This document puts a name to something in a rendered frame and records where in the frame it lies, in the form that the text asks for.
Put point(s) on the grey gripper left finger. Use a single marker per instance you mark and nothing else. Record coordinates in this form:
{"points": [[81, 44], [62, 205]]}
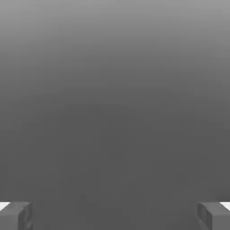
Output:
{"points": [[12, 217]]}

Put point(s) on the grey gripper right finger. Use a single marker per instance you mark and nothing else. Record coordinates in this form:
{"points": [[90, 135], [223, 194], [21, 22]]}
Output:
{"points": [[215, 217]]}

